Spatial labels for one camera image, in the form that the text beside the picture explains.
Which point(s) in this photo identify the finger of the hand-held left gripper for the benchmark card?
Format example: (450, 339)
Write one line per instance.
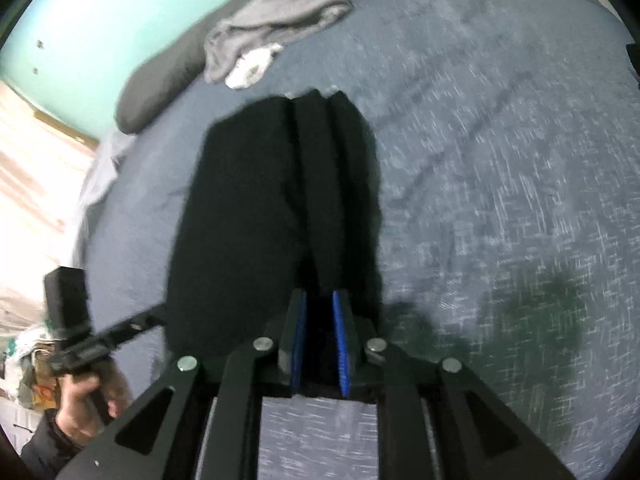
(135, 327)

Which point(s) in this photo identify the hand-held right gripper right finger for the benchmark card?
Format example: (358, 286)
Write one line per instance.
(342, 340)

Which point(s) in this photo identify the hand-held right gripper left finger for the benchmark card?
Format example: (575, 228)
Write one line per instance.
(299, 340)

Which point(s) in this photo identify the black sweater with white trim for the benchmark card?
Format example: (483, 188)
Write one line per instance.
(250, 210)

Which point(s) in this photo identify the person's left forearm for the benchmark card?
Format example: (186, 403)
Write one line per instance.
(47, 450)

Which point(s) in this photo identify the person's left hand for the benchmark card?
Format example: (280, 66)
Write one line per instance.
(80, 410)

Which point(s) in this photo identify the pink curtain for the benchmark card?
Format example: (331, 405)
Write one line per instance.
(35, 185)

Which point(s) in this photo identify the light grey blanket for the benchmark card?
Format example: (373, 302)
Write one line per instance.
(100, 180)

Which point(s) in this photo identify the blue patterned bed sheet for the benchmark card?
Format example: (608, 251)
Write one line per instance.
(500, 185)

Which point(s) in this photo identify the dark grey long pillow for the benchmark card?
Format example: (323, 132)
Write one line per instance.
(165, 70)

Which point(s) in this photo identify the white crumpled cloth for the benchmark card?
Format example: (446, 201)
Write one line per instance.
(250, 65)

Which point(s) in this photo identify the grey crumpled garment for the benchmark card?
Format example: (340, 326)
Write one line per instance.
(280, 15)

